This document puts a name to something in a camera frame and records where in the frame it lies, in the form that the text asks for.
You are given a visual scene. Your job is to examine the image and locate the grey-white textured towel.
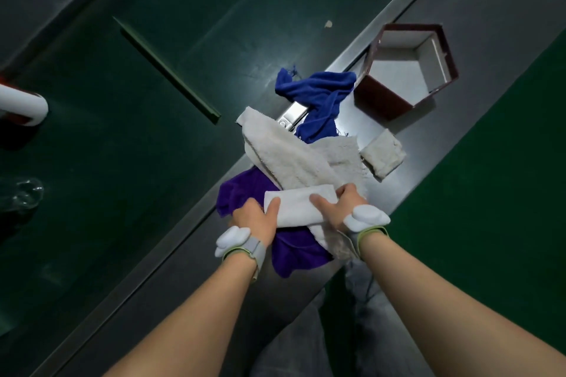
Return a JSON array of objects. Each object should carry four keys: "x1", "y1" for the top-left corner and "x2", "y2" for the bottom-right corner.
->
[{"x1": 307, "y1": 135, "x2": 371, "y2": 261}]

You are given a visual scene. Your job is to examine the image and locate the small folded cream towel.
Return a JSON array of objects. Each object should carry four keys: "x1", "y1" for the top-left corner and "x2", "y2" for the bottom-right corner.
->
[{"x1": 359, "y1": 128, "x2": 407, "y2": 181}]

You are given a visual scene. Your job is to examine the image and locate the person's grey jeans legs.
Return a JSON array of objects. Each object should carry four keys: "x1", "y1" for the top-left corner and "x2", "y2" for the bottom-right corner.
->
[{"x1": 250, "y1": 257, "x2": 436, "y2": 377}]

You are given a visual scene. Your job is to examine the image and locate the blue towel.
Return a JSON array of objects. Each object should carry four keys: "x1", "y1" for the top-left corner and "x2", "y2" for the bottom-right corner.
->
[{"x1": 274, "y1": 67, "x2": 357, "y2": 144}]

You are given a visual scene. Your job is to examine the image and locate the person's right hand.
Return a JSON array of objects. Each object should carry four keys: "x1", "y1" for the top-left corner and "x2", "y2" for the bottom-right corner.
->
[{"x1": 309, "y1": 183, "x2": 368, "y2": 233}]

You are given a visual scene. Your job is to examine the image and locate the clear plastic bottle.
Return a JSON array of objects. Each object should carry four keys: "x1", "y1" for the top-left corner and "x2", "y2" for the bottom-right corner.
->
[{"x1": 0, "y1": 177, "x2": 45, "y2": 214}]

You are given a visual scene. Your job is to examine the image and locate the cream fluffy towel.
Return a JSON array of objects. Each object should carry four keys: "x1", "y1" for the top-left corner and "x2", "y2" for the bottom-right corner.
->
[{"x1": 236, "y1": 106, "x2": 341, "y2": 192}]

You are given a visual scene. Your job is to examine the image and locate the person's right forearm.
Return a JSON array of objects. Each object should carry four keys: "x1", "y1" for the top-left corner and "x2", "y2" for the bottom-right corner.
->
[{"x1": 359, "y1": 231, "x2": 566, "y2": 377}]

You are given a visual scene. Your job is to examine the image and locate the white right wrist tracker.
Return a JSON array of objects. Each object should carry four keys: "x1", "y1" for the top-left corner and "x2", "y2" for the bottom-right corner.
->
[{"x1": 343, "y1": 204, "x2": 392, "y2": 258}]

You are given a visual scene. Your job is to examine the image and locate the white left wrist tracker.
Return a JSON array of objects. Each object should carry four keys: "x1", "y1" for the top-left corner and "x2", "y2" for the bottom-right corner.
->
[{"x1": 215, "y1": 226, "x2": 267, "y2": 281}]

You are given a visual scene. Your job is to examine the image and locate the silver metal latch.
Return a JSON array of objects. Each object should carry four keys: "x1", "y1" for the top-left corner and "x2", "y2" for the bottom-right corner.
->
[{"x1": 276, "y1": 102, "x2": 309, "y2": 131}]

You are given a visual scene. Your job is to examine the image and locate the dark red hexagonal box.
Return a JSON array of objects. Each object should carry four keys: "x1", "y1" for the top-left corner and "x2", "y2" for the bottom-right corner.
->
[{"x1": 353, "y1": 23, "x2": 459, "y2": 121}]

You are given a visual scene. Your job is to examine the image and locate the white pipe handle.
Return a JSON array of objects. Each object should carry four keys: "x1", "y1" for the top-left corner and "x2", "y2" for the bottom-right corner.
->
[{"x1": 0, "y1": 82, "x2": 49, "y2": 127}]

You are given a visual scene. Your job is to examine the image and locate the person's left hand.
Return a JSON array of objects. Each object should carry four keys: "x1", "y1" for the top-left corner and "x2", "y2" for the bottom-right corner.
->
[{"x1": 232, "y1": 197, "x2": 282, "y2": 245}]

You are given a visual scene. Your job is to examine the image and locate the white towel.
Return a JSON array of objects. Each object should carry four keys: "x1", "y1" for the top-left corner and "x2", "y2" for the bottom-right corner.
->
[{"x1": 264, "y1": 184, "x2": 339, "y2": 229}]

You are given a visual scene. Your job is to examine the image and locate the purple towel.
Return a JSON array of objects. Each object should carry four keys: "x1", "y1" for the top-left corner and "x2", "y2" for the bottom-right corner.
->
[{"x1": 216, "y1": 166, "x2": 334, "y2": 279}]

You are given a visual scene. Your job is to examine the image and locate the person's left forearm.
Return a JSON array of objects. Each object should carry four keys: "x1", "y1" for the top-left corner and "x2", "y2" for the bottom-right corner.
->
[{"x1": 103, "y1": 250, "x2": 258, "y2": 377}]

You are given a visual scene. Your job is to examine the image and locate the white wrist tracker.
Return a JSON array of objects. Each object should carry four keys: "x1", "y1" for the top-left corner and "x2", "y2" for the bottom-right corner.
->
[
  {"x1": 215, "y1": 226, "x2": 267, "y2": 281},
  {"x1": 343, "y1": 204, "x2": 392, "y2": 258}
]

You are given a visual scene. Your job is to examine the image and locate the green metal angle bar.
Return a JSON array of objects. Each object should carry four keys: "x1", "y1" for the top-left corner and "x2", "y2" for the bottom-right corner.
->
[{"x1": 112, "y1": 16, "x2": 222, "y2": 125}]

